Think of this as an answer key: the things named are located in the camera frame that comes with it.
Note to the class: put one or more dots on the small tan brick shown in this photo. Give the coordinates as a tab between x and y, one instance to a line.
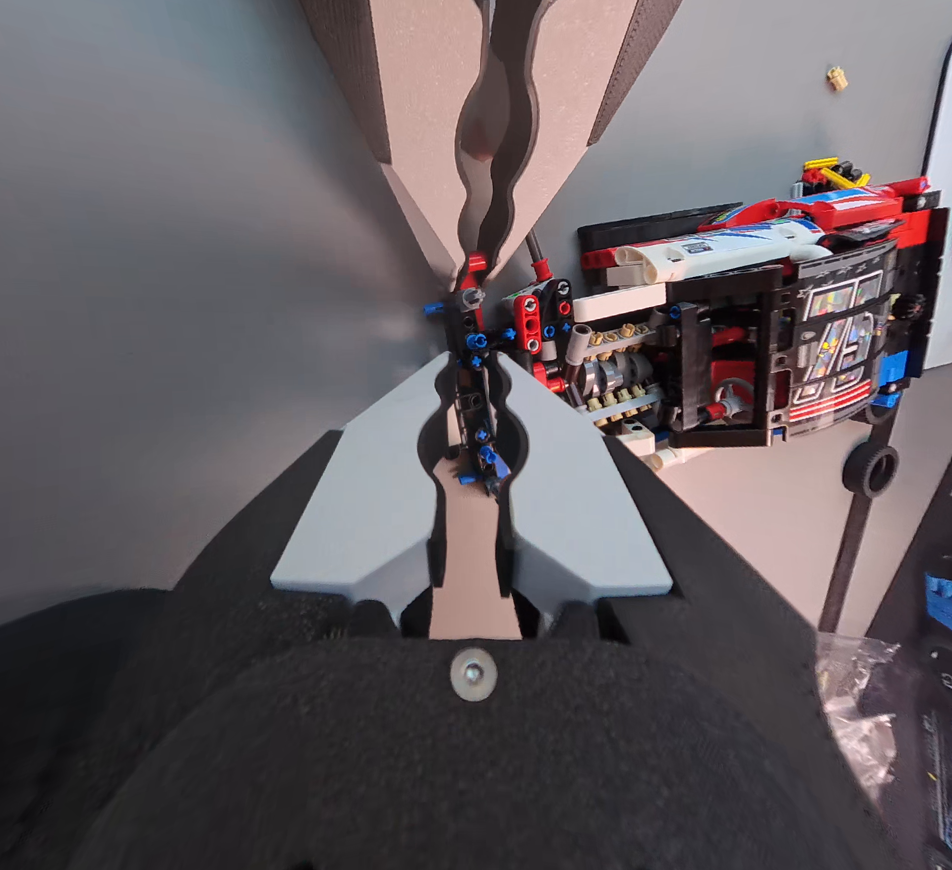
838	78

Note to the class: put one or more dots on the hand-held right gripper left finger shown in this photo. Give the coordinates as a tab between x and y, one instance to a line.
357	513

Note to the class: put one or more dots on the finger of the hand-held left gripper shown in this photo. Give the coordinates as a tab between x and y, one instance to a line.
587	66
424	81

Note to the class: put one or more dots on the toy brick race car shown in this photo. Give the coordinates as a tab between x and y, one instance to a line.
706	249

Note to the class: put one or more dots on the white book stand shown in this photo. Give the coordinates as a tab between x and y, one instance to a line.
938	215

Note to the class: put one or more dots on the black rubber toy tyre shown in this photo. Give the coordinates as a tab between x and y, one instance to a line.
855	472

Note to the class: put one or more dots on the toy car set box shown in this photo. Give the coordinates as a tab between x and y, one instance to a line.
922	662

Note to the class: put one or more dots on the grey desk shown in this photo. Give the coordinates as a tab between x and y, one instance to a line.
186	252

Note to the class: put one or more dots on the clear plastic bag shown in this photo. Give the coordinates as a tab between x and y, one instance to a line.
855	699

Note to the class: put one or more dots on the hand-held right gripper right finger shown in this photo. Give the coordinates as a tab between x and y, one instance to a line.
587	513

